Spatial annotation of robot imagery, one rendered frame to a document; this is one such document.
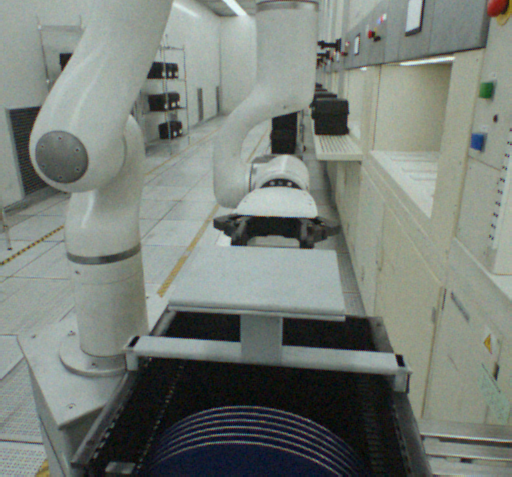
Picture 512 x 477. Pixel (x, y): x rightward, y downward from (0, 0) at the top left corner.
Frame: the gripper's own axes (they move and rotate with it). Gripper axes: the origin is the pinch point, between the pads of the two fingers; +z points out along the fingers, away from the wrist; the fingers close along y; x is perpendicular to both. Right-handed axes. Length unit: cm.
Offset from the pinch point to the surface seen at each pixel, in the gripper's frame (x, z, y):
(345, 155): -26, -205, -27
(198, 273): 2.7, 13.3, 4.7
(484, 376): -37, -29, -39
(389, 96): 8, -188, -45
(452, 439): -29.9, -6.0, -24.8
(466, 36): 26, -63, -37
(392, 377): -6.2, 12.2, -11.0
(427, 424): -29.5, -7.8, -21.9
